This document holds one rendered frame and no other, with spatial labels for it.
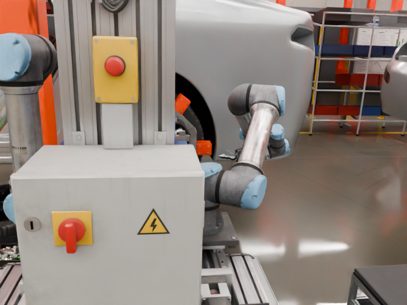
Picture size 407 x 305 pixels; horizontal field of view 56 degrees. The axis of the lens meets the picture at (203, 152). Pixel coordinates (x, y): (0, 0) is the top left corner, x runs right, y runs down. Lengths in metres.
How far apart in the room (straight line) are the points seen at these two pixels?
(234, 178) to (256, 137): 0.20
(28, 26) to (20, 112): 0.66
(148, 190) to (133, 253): 0.13
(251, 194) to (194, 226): 0.52
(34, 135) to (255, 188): 0.67
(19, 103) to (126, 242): 0.54
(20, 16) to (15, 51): 0.67
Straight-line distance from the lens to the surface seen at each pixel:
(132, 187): 0.70
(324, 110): 6.49
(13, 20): 1.75
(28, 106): 1.13
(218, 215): 1.35
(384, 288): 2.13
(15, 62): 1.08
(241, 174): 1.26
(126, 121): 0.83
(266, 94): 1.49
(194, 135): 2.17
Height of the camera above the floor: 1.47
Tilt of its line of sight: 17 degrees down
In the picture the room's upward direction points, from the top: 2 degrees clockwise
